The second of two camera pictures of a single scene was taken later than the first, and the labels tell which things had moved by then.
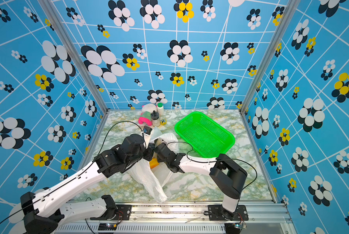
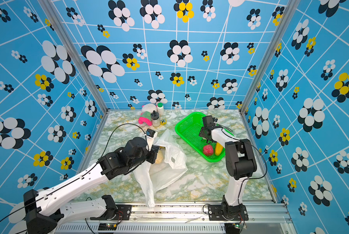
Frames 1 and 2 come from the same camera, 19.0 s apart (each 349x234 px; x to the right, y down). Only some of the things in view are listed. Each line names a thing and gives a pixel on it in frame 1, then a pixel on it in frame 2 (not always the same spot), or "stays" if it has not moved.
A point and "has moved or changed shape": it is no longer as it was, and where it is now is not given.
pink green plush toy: x=145 y=117 stays
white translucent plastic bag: x=154 y=179 has moved or changed shape
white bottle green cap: x=160 y=108 stays
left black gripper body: x=145 y=152 stays
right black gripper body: x=159 y=159 to x=203 y=131
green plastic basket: x=203 y=135 stays
